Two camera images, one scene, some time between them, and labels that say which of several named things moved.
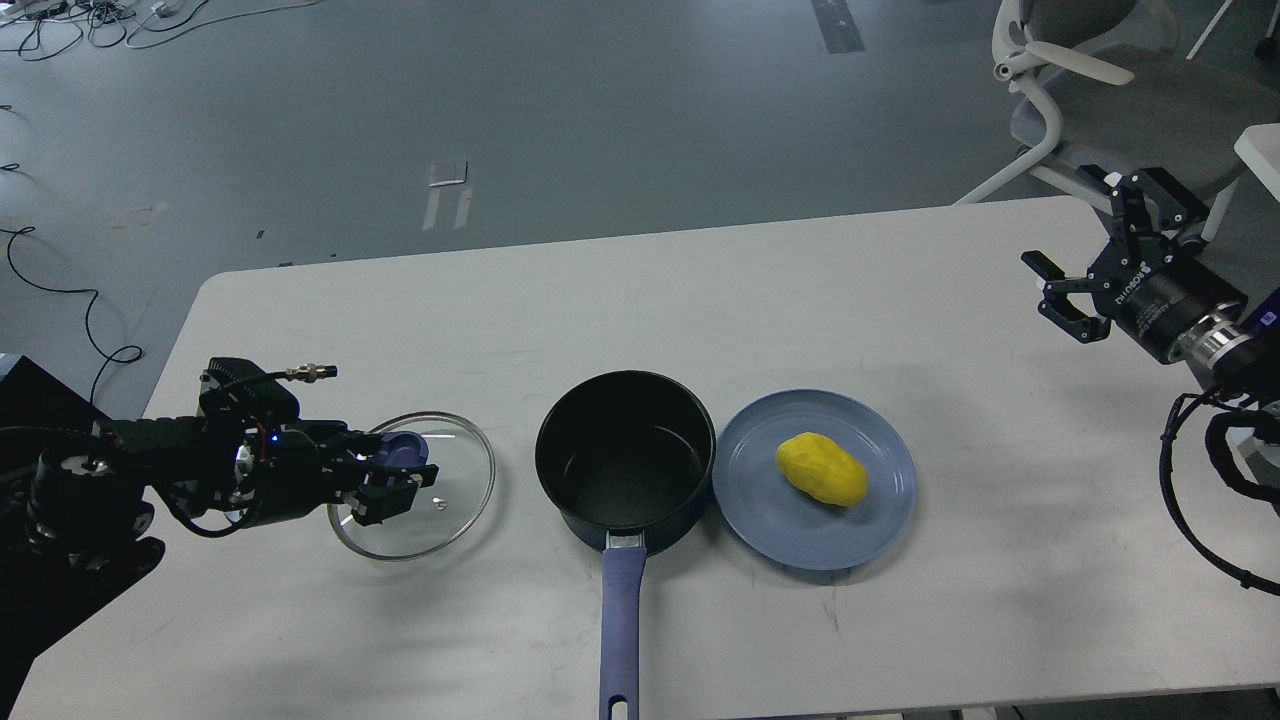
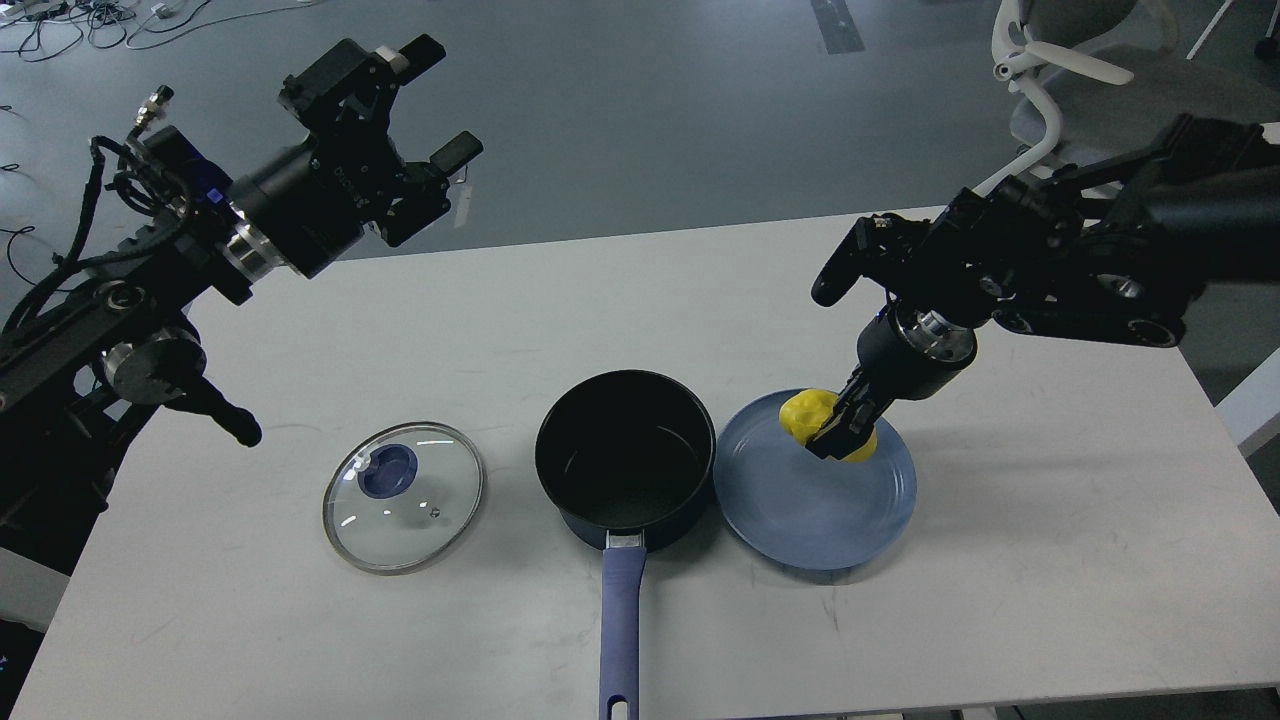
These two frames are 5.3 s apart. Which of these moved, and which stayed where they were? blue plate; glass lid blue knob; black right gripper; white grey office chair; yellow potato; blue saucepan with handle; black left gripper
Moved: black left gripper; black right gripper; glass lid blue knob; yellow potato
Stayed: blue saucepan with handle; blue plate; white grey office chair
